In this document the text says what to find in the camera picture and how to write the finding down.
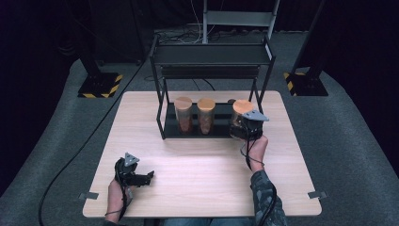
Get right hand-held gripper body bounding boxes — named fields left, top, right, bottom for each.
left=233, top=108, right=270, bottom=140

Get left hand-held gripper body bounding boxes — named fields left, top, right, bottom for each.
left=114, top=152, right=140, bottom=186

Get wide glass jar beige contents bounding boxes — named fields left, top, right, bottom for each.
left=230, top=99, right=256, bottom=139

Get glass jar with orange-brown contents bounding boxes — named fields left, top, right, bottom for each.
left=197, top=97, right=216, bottom=136

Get glass jar with reddish contents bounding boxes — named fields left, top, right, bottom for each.
left=173, top=96, right=194, bottom=135

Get black metal shelf rack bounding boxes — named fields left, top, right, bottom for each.
left=149, top=34, right=277, bottom=140

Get person's right hand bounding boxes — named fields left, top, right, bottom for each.
left=243, top=135, right=269, bottom=173

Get person's left hand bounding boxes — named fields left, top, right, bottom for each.
left=106, top=178, right=136, bottom=212

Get black stand with striped base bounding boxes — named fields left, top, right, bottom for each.
left=67, top=0, right=124, bottom=99
left=283, top=0, right=329, bottom=97

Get grey table bracket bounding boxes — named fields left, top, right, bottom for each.
left=78, top=191, right=100, bottom=201
left=307, top=190, right=328, bottom=200

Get long black floor cable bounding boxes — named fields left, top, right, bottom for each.
left=38, top=59, right=152, bottom=226

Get short black floor cable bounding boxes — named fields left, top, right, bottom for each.
left=191, top=78, right=217, bottom=92

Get grey metal frame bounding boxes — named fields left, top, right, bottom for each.
left=201, top=0, right=281, bottom=45

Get tangle of floor cables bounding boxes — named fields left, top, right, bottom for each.
left=154, top=0, right=220, bottom=45

